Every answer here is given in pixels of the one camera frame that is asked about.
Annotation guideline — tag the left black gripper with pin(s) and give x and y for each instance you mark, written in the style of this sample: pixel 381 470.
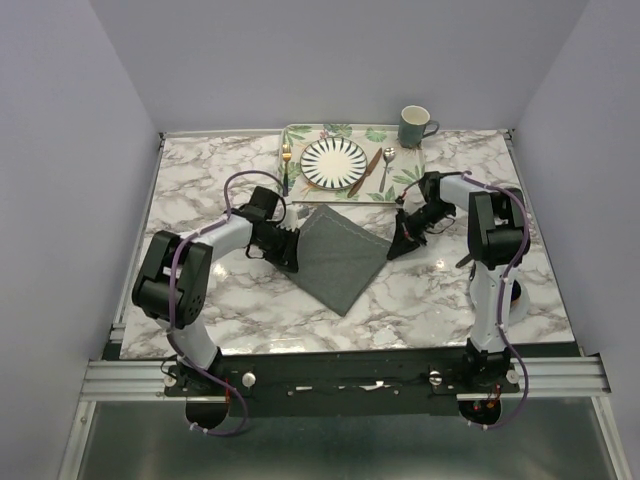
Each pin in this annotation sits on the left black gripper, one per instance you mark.
pixel 288 256

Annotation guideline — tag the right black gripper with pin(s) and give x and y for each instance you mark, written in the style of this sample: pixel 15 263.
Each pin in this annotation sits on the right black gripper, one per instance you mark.
pixel 402 244

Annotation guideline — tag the grey cloth napkin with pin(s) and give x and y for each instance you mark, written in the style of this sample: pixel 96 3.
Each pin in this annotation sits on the grey cloth napkin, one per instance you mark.
pixel 337 259

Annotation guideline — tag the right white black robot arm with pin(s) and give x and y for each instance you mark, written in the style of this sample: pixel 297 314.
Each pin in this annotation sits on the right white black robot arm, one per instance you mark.
pixel 498 238

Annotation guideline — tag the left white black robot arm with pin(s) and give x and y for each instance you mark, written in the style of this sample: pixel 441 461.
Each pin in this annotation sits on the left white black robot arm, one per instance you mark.
pixel 172 282

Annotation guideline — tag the bronze knife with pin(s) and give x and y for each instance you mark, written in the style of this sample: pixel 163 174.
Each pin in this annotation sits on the bronze knife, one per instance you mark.
pixel 369 169

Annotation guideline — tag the floral serving tray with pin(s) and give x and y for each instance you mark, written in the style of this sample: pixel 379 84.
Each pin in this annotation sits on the floral serving tray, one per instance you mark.
pixel 407 167

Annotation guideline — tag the silver spoon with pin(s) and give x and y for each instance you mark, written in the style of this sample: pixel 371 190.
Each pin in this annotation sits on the silver spoon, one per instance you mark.
pixel 389 155

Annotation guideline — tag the striped white plate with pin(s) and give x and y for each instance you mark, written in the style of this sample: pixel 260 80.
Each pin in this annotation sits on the striped white plate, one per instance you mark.
pixel 333 163

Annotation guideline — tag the orange black object on saucer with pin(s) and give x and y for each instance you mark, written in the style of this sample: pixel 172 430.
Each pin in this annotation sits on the orange black object on saucer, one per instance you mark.
pixel 516 293

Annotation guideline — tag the teal ceramic mug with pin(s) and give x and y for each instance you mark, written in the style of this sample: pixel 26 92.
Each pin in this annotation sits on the teal ceramic mug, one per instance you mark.
pixel 415 125

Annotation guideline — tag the small white saucer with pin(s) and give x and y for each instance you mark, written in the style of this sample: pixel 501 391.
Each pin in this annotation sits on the small white saucer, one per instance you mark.
pixel 520 311

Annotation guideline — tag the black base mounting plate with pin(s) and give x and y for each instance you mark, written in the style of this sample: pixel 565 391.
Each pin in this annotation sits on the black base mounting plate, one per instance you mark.
pixel 352 383

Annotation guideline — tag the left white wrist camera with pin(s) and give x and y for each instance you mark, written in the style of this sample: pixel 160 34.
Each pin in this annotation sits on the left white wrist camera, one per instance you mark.
pixel 293 215

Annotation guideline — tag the gold green-handled fork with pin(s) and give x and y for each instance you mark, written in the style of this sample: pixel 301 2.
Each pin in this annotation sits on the gold green-handled fork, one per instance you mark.
pixel 286 157

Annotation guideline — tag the aluminium frame rail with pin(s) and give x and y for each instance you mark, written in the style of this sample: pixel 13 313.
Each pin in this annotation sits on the aluminium frame rail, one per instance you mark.
pixel 551 377

